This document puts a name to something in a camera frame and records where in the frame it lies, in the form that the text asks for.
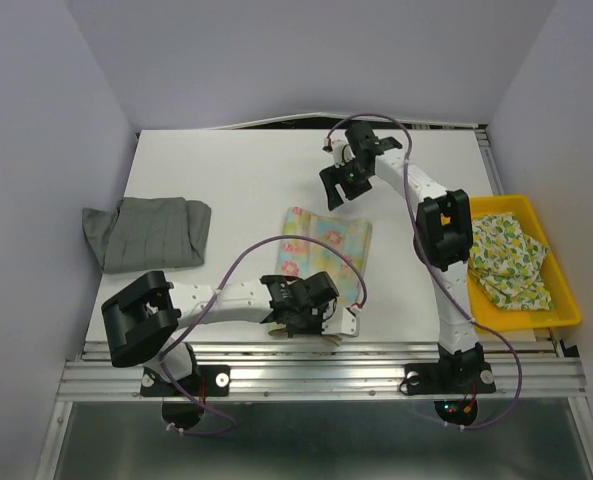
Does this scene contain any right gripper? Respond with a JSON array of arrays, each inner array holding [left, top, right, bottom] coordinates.
[[317, 157, 370, 211]]

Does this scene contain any pastel floral skirt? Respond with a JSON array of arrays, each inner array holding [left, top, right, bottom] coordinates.
[[267, 205, 373, 347]]

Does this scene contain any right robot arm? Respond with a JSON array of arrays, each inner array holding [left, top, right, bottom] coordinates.
[[319, 122, 496, 396]]

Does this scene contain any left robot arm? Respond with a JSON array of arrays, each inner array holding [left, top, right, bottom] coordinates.
[[101, 271, 356, 397]]

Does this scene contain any folded grey skirt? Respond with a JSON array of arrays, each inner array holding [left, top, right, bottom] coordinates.
[[82, 197, 212, 274]]

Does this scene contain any lemon print skirt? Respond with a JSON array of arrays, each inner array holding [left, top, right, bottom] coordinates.
[[468, 213, 553, 311]]

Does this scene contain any yellow plastic tray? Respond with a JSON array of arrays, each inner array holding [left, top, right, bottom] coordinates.
[[468, 195, 582, 331]]

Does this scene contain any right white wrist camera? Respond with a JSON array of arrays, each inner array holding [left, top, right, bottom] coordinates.
[[332, 141, 354, 168]]

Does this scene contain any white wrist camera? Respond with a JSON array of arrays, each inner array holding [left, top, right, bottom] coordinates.
[[328, 308, 360, 337], [332, 141, 354, 168]]

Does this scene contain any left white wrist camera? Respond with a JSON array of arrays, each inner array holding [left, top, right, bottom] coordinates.
[[328, 308, 360, 337]]

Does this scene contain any aluminium rail frame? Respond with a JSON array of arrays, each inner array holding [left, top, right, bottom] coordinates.
[[36, 336, 593, 479]]

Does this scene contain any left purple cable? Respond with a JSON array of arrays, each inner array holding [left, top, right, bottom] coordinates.
[[158, 235, 368, 435]]

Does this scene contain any purple cable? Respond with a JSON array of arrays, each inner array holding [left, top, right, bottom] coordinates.
[[322, 114, 523, 432], [158, 235, 368, 435]]

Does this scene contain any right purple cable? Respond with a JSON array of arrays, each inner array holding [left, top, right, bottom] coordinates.
[[322, 114, 523, 432]]

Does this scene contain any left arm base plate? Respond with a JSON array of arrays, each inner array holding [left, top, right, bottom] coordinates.
[[139, 364, 236, 437]]

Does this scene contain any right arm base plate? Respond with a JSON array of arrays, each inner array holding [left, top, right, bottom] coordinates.
[[398, 361, 496, 430]]

